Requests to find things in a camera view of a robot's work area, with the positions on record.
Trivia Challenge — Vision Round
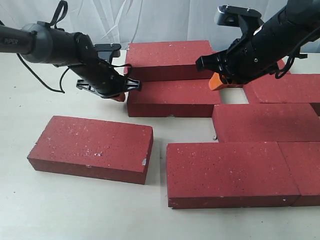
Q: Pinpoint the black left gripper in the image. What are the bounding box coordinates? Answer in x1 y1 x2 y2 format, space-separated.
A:
68 33 142 102

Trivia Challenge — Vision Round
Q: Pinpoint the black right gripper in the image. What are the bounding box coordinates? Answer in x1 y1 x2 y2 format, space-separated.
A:
195 9 288 91

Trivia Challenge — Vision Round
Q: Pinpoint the red brick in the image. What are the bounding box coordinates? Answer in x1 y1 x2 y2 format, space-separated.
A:
212 103 320 143
125 40 214 82
243 74 320 104
166 142 301 209
275 53 294 79
127 79 222 118
278 142 320 207

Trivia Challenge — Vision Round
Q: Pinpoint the red brick raised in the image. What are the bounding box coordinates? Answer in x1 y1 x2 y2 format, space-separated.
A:
27 115 154 185

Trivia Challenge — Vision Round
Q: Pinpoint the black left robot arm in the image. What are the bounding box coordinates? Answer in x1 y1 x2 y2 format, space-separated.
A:
0 21 142 102

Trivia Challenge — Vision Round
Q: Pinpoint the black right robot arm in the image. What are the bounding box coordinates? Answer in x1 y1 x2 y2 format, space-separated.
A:
195 0 320 91

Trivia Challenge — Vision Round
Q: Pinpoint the white backdrop cloth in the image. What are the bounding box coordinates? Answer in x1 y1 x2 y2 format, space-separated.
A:
0 0 320 55

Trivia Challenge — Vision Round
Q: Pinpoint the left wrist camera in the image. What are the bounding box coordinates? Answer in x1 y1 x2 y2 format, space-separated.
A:
94 43 122 64

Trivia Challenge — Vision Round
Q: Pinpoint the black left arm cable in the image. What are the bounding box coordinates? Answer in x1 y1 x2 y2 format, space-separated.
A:
0 0 133 95

